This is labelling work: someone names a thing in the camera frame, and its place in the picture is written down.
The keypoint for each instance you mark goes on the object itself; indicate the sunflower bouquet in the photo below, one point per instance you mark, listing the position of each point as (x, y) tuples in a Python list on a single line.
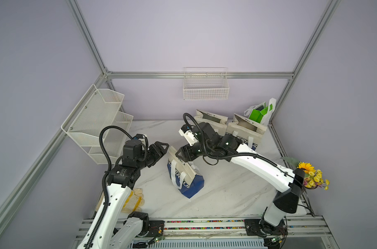
[(313, 178)]

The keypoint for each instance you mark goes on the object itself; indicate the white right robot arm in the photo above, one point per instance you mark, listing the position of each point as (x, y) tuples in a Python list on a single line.
[(203, 141)]

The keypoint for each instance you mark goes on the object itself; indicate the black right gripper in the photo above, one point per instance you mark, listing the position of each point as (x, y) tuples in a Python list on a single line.
[(188, 151)]

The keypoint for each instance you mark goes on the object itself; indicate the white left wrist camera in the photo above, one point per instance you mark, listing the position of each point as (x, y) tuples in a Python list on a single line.
[(143, 138)]

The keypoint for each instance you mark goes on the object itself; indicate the green white takeout bag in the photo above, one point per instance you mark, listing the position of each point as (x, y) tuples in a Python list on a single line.
[(261, 113)]

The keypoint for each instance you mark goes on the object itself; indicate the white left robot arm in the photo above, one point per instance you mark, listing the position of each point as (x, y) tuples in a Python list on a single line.
[(117, 185)]

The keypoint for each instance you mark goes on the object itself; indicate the aluminium frame profiles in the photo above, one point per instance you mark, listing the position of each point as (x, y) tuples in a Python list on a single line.
[(13, 203)]

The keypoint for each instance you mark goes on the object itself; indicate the white wire wall basket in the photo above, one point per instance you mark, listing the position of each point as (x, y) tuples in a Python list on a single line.
[(205, 83)]

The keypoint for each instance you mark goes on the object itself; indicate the blue beige bag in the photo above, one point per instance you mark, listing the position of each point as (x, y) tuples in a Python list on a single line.
[(184, 176), (217, 122), (249, 132)]

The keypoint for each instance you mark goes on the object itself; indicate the yellow dotted work gloves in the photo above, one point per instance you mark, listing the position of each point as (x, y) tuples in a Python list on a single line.
[(134, 201)]

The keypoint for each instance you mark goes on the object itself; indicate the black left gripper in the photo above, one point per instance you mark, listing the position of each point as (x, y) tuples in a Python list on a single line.
[(160, 151)]

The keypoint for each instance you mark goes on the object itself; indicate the white mesh two-tier shelf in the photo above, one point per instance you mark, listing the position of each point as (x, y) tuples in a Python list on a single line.
[(97, 109)]

